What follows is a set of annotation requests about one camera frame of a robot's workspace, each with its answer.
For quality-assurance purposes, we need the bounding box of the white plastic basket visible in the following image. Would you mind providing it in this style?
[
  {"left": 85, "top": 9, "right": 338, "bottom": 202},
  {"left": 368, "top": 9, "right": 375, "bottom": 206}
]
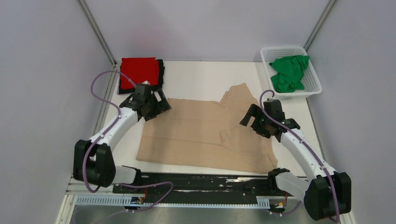
[{"left": 260, "top": 45, "right": 322, "bottom": 100}]

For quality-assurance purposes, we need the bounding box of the green t shirt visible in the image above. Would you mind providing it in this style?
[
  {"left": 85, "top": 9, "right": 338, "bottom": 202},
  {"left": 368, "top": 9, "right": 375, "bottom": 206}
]
[{"left": 269, "top": 55, "right": 310, "bottom": 93}]

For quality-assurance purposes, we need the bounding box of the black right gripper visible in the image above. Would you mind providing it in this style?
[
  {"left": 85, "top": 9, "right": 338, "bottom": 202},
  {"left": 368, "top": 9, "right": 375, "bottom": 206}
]
[{"left": 240, "top": 105, "right": 270, "bottom": 139}]

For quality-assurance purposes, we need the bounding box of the beige t shirt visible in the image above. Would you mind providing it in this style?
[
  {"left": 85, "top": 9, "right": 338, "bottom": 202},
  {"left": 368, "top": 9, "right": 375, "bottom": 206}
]
[{"left": 136, "top": 84, "right": 278, "bottom": 173}]

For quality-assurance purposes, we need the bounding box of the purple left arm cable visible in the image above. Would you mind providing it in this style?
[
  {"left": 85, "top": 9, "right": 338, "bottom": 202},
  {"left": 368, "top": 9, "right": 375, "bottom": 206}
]
[{"left": 83, "top": 70, "right": 175, "bottom": 212}]

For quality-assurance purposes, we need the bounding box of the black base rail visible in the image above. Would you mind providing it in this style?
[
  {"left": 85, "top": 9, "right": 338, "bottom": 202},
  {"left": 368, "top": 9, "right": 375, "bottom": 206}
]
[{"left": 113, "top": 172, "right": 290, "bottom": 206}]

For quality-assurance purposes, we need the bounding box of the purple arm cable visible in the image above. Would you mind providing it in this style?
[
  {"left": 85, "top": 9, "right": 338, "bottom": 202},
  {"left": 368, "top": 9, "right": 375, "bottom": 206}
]
[
  {"left": 83, "top": 70, "right": 175, "bottom": 212},
  {"left": 259, "top": 90, "right": 341, "bottom": 223}
]

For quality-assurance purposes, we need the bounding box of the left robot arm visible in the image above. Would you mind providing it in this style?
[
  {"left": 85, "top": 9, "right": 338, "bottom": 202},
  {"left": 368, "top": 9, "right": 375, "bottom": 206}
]
[{"left": 73, "top": 84, "right": 171, "bottom": 193}]

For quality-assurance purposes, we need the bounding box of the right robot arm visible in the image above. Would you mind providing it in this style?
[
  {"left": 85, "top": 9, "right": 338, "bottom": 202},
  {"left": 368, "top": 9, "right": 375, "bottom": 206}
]
[{"left": 240, "top": 99, "right": 352, "bottom": 221}]

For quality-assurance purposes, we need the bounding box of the black folded t shirt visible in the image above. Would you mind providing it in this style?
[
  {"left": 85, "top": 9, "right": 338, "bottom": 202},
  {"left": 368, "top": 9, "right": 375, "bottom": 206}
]
[{"left": 118, "top": 59, "right": 165, "bottom": 95}]

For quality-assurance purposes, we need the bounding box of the aluminium frame post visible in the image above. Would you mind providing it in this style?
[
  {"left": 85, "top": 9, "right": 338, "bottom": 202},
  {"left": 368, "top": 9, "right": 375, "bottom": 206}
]
[
  {"left": 77, "top": 0, "right": 116, "bottom": 66},
  {"left": 303, "top": 0, "right": 338, "bottom": 52}
]

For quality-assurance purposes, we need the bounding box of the aluminium frame post right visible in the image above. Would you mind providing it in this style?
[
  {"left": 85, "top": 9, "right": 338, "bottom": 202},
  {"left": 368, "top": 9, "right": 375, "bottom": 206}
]
[{"left": 303, "top": 0, "right": 338, "bottom": 52}]

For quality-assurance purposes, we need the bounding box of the white slotted cable duct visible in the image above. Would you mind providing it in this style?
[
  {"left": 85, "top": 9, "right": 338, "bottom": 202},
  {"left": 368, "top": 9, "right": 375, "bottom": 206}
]
[{"left": 76, "top": 195, "right": 270, "bottom": 209}]

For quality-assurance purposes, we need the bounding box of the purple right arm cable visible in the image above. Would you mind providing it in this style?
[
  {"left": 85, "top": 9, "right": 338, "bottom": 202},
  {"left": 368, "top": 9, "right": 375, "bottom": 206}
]
[{"left": 259, "top": 90, "right": 341, "bottom": 223}]

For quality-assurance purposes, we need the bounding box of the aluminium frame post left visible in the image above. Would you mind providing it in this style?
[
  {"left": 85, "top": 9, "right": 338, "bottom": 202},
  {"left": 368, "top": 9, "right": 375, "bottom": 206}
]
[{"left": 77, "top": 0, "right": 116, "bottom": 66}]

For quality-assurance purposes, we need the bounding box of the red folded t shirt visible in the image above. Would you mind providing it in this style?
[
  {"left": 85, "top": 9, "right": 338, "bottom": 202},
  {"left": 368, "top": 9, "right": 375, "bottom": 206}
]
[{"left": 120, "top": 57, "right": 160, "bottom": 85}]

